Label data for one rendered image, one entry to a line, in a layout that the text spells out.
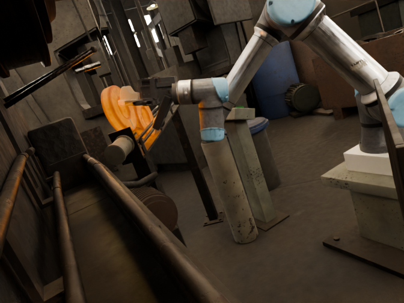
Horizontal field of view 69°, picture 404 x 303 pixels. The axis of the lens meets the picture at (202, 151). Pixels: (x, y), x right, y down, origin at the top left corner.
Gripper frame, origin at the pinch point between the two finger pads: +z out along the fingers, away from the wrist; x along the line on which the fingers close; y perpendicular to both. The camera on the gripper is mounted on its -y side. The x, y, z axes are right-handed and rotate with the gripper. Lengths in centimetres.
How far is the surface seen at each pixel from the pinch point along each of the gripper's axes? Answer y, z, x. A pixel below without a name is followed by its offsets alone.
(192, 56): 32, 38, -434
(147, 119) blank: -8.1, -3.6, -17.3
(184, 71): 8, 40, -353
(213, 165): -32, -26, -33
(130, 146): -11.6, -6.4, 10.5
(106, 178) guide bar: -3, -22, 60
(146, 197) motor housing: -23.9, -12.5, 19.6
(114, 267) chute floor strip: -9, -26, 69
